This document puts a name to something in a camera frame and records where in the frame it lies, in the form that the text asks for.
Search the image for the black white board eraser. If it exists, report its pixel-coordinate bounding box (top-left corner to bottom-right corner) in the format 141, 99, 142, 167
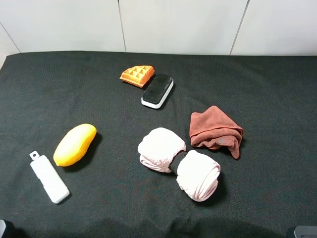
141, 74, 174, 109

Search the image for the orange waffle piece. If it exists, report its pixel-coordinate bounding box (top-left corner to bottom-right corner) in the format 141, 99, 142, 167
120, 65, 155, 88

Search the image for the black band on towel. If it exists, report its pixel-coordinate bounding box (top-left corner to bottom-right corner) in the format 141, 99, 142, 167
169, 151, 187, 175

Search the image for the brown folded cloth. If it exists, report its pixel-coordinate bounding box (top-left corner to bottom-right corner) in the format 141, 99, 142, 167
189, 106, 244, 159

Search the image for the pink rolled towel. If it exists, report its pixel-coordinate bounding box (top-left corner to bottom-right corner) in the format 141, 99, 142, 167
138, 127, 221, 202

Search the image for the black table cloth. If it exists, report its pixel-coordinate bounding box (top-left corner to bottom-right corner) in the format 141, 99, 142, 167
0, 52, 317, 238

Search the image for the yellow mango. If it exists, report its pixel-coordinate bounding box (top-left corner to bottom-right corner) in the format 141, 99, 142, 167
53, 123, 97, 167

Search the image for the white plastic case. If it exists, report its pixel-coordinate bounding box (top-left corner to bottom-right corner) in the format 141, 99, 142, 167
29, 151, 70, 204

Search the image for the grey block bottom right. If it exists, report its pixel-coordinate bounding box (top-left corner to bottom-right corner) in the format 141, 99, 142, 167
294, 226, 317, 238

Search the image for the grey block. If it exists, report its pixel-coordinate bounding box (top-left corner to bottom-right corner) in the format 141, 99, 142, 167
294, 226, 317, 238
0, 220, 6, 238

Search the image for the grey block bottom left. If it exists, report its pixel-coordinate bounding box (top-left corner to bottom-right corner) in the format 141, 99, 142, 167
0, 220, 6, 238

